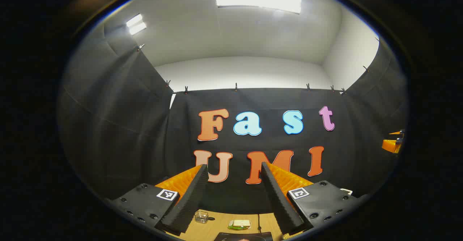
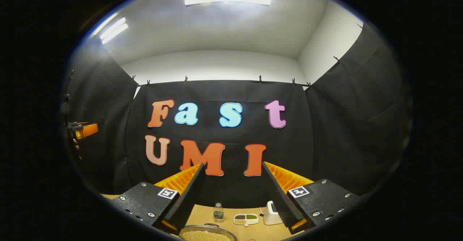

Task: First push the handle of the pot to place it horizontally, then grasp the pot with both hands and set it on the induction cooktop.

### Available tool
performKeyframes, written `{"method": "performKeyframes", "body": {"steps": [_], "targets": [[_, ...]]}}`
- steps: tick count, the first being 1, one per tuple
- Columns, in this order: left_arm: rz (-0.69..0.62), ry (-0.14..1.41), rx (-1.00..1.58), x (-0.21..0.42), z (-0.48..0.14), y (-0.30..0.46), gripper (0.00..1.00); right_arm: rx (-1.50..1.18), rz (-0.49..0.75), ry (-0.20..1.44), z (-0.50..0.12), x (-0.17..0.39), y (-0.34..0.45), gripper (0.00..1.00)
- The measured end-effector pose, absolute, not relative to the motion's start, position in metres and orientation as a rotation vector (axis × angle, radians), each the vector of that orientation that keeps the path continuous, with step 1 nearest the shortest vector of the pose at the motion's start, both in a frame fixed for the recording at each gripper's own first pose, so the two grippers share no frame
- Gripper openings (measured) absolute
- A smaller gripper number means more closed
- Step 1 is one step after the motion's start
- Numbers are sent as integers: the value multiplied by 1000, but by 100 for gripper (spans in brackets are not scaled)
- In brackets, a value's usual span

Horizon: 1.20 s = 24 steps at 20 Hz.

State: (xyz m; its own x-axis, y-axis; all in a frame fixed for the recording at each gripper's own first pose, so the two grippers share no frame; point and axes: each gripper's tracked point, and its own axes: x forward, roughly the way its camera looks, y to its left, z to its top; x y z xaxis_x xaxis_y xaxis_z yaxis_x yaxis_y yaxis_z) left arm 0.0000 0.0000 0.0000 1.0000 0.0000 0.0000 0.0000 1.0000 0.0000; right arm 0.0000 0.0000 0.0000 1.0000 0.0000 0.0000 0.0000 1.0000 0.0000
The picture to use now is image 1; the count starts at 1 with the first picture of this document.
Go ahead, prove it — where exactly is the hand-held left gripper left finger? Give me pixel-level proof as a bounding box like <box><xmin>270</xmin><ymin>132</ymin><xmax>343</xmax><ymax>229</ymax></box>
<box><xmin>104</xmin><ymin>164</ymin><xmax>210</xmax><ymax>235</ymax></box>

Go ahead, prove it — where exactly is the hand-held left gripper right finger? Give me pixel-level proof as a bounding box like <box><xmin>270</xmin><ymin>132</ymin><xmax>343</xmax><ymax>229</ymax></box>
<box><xmin>260</xmin><ymin>161</ymin><xmax>368</xmax><ymax>236</ymax></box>

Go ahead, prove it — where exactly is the black induction cooktop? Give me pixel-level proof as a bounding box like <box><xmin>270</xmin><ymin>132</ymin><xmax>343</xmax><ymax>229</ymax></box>
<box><xmin>213</xmin><ymin>231</ymin><xmax>274</xmax><ymax>241</ymax></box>

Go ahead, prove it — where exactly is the sandwich on white plate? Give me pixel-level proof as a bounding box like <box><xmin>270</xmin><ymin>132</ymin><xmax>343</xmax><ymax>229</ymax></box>
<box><xmin>228</xmin><ymin>219</ymin><xmax>252</xmax><ymax>231</ymax></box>

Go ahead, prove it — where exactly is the black backdrop cloth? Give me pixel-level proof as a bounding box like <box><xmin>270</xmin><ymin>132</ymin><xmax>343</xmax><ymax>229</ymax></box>
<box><xmin>58</xmin><ymin>24</ymin><xmax>409</xmax><ymax>214</ymax></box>

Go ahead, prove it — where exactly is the row of small cloth clips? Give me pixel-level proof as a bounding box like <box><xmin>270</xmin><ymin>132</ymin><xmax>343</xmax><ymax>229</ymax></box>
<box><xmin>137</xmin><ymin>35</ymin><xmax>380</xmax><ymax>95</ymax></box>

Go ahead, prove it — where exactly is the small ceiling light panel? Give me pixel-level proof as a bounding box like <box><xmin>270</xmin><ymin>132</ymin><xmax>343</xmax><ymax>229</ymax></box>
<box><xmin>126</xmin><ymin>14</ymin><xmax>147</xmax><ymax>36</ymax></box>

